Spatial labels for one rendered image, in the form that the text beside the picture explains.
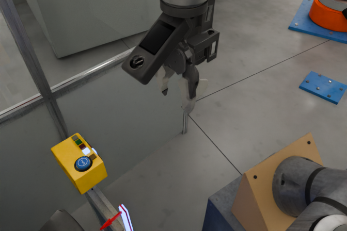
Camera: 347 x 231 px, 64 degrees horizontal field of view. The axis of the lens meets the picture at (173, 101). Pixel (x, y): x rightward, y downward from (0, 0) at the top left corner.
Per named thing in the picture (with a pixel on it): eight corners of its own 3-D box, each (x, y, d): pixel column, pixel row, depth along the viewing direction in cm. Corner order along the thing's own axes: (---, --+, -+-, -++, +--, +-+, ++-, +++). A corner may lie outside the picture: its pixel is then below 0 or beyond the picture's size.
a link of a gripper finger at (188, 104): (216, 105, 53) (210, 63, 48) (194, 121, 51) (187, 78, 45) (204, 100, 55) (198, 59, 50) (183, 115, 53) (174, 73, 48)
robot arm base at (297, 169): (301, 145, 73) (335, 147, 64) (325, 192, 75) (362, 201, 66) (262, 177, 68) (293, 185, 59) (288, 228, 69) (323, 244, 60)
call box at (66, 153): (59, 165, 96) (49, 147, 89) (84, 149, 101) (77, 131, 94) (82, 197, 88) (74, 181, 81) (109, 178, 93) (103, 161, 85)
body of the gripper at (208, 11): (217, 61, 49) (226, -4, 41) (183, 83, 45) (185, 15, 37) (187, 44, 53) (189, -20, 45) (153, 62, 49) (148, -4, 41)
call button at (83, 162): (74, 164, 85) (73, 161, 84) (85, 157, 87) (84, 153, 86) (81, 172, 83) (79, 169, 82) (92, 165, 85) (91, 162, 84)
